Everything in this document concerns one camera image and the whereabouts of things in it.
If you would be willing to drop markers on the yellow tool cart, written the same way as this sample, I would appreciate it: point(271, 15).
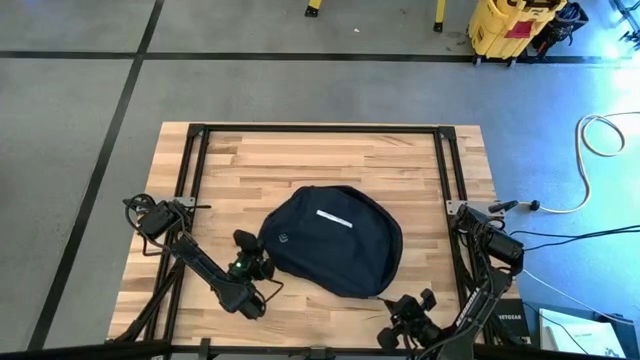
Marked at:
point(505, 30)

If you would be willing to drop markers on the black spring clamp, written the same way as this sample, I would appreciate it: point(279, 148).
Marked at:
point(502, 206)

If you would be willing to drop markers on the black aluminium table frame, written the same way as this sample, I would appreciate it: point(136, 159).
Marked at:
point(350, 128)

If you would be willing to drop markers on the black tripod stand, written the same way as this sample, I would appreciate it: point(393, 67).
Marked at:
point(631, 25)

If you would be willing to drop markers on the white cardboard box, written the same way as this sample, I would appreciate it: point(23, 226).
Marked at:
point(580, 335)

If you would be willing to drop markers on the black bag beside cart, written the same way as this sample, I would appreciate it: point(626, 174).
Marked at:
point(562, 25)

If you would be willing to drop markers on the navy blue backpack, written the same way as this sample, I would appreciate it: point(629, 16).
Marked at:
point(330, 240)

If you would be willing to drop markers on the black Netgear switch box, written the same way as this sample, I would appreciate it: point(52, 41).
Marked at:
point(512, 320)

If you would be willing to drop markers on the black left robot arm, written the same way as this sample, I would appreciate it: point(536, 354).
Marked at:
point(200, 265)

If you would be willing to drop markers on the yellow stand leg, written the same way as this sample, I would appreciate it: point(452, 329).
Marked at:
point(440, 15)
point(313, 7)

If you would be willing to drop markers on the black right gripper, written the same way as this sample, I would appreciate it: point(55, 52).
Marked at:
point(410, 317)

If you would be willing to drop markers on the black aluminium crossbeam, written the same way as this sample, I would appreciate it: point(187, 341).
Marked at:
point(100, 351)

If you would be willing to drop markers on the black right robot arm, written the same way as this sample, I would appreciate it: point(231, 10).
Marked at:
point(485, 280)

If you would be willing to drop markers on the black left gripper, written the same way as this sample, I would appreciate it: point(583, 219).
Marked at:
point(250, 257)

